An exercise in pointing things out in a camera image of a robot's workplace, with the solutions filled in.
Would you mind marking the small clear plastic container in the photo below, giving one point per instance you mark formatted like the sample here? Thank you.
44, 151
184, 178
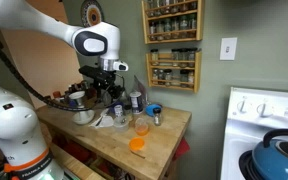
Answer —
121, 124

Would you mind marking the upper wooden spice rack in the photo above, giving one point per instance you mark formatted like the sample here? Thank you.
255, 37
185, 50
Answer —
166, 21

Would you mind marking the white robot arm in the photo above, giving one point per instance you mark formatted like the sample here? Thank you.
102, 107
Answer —
28, 157

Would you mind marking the blue tea kettle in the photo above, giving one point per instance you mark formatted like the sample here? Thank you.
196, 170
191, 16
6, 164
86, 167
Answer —
270, 156

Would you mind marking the white cylindrical salt canister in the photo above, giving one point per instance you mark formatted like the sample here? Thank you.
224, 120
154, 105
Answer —
136, 102

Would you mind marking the wooden butcher block cart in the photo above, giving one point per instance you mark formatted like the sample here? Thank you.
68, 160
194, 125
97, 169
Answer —
149, 163

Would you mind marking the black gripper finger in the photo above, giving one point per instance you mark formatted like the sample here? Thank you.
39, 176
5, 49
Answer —
118, 91
104, 97

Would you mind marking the clear cup orange liquid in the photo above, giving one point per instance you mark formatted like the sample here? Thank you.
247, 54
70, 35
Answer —
141, 127

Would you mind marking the white wall light switch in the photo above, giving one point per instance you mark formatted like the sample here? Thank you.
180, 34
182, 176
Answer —
228, 49

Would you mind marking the white funnel stand in bowl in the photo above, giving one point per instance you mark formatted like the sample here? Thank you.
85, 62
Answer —
82, 116

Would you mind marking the wooden spice rack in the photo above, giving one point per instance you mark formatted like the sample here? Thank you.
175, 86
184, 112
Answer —
178, 69
166, 21

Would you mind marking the lower wooden spice rack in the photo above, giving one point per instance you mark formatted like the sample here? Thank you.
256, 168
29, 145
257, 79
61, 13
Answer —
178, 69

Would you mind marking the glass spice shaker black lid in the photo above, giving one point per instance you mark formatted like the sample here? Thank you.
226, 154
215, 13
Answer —
157, 116

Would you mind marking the white stove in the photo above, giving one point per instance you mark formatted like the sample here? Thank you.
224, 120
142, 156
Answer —
251, 114

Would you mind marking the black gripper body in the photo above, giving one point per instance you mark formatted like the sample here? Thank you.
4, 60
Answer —
101, 77

